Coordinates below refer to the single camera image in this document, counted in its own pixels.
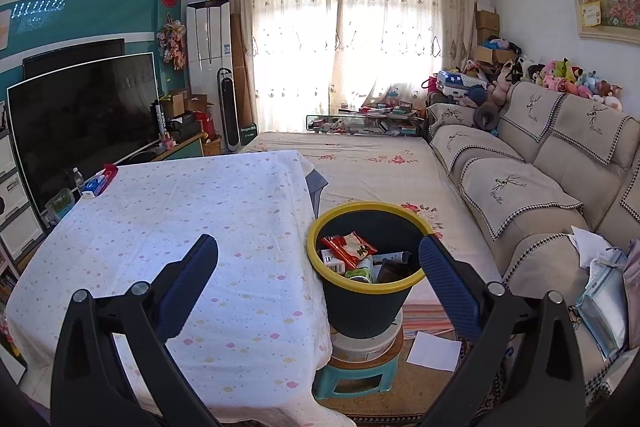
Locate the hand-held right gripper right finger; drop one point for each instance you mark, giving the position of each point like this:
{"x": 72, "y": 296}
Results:
{"x": 450, "y": 287}

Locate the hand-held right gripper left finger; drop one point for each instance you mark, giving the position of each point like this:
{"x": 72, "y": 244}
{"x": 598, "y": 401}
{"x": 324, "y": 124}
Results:
{"x": 185, "y": 287}

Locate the brown wrapper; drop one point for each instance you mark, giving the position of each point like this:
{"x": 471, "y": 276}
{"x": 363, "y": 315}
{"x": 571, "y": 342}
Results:
{"x": 397, "y": 273}

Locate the white tube with blue cap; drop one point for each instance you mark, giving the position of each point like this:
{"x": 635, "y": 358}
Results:
{"x": 395, "y": 258}

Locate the yellow-rimmed dark trash bin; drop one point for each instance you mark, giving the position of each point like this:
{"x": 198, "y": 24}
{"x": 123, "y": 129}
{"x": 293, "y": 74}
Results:
{"x": 365, "y": 312}

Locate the green can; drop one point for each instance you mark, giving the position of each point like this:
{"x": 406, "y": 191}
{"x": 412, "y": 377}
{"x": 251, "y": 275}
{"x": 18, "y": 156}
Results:
{"x": 360, "y": 272}

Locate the red wrapper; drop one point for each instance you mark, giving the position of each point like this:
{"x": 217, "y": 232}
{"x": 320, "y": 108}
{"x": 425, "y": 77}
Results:
{"x": 350, "y": 249}

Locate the white rectangular carton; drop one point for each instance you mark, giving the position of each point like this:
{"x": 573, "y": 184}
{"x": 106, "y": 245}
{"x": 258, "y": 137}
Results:
{"x": 332, "y": 263}

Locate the white dotted tablecloth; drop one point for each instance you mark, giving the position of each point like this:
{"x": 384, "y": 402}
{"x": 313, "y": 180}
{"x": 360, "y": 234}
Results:
{"x": 190, "y": 257}

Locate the white paper sheet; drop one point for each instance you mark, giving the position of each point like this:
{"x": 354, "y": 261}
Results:
{"x": 434, "y": 352}

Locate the white bucket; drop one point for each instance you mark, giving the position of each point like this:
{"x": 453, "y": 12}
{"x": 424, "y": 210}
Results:
{"x": 367, "y": 344}

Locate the floral sheet mattress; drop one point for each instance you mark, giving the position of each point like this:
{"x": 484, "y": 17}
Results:
{"x": 380, "y": 177}

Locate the beige sofa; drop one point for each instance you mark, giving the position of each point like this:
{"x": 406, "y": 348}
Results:
{"x": 540, "y": 187}

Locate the blue and red tissue pack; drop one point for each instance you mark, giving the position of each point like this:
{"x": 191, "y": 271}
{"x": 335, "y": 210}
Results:
{"x": 100, "y": 181}

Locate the teal television stand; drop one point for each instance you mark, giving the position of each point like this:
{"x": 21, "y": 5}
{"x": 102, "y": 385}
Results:
{"x": 182, "y": 149}

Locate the teal plastic stool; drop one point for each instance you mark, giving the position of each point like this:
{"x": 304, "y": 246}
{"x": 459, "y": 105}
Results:
{"x": 350, "y": 382}

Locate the clear water bottle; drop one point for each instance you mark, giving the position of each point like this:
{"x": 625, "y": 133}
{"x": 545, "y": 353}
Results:
{"x": 78, "y": 181}

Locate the pile of papers and folders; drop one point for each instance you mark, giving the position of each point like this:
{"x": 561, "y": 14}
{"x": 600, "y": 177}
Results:
{"x": 607, "y": 297}

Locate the grey cloth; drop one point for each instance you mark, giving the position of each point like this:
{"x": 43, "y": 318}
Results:
{"x": 316, "y": 189}

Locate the green box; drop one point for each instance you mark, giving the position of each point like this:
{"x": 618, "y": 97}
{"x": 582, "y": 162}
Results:
{"x": 249, "y": 134}

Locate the black tall box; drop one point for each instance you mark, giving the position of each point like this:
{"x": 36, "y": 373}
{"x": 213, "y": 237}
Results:
{"x": 158, "y": 117}

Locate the grey neck pillow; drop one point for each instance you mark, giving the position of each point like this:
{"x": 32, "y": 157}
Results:
{"x": 486, "y": 118}

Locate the cardboard boxes beside television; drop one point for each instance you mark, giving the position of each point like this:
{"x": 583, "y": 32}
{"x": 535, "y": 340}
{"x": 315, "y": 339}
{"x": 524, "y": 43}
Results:
{"x": 187, "y": 112}

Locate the black and white tower fan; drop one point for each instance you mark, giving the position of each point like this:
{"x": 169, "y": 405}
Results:
{"x": 226, "y": 112}

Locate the white drawer cabinet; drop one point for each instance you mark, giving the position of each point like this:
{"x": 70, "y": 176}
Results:
{"x": 17, "y": 212}

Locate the glass coffee table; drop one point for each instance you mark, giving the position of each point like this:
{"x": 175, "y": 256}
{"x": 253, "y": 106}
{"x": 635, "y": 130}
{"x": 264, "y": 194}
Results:
{"x": 360, "y": 124}

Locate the large curved television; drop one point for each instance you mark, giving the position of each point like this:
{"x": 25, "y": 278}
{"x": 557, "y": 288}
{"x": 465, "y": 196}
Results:
{"x": 80, "y": 127}

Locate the blue star-print case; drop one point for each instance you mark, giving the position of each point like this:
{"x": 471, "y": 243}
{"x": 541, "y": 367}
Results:
{"x": 460, "y": 84}

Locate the white standing air conditioner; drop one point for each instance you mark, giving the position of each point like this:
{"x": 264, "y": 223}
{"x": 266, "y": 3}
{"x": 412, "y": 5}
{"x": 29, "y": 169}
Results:
{"x": 209, "y": 62}

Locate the pile of plush toys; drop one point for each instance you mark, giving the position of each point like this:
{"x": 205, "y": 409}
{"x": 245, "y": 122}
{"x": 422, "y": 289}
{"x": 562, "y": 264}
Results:
{"x": 570, "y": 82}

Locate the stack of cardboard boxes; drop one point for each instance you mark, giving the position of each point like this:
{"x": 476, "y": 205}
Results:
{"x": 487, "y": 42}

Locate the black flat television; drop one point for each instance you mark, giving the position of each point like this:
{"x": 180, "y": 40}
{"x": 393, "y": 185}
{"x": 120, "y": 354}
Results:
{"x": 75, "y": 54}

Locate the sheer cream curtains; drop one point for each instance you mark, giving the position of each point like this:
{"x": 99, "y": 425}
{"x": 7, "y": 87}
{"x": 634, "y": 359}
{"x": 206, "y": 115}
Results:
{"x": 350, "y": 47}

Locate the artificial flower wall decoration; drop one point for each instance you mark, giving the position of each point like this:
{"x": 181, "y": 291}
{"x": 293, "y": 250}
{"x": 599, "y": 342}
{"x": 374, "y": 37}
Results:
{"x": 171, "y": 44}

